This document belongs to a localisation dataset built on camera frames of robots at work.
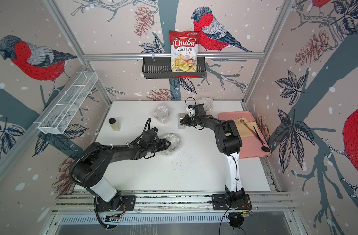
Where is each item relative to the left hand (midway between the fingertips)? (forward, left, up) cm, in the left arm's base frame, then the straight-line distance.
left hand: (170, 142), depth 92 cm
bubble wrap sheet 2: (+22, +8, +2) cm, 23 cm away
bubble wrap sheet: (+33, -28, +3) cm, 43 cm away
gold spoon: (+12, -56, -3) cm, 57 cm away
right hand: (+16, -6, 0) cm, 17 cm away
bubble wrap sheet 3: (0, -3, 0) cm, 3 cm away
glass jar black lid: (+14, +40, +4) cm, 43 cm away
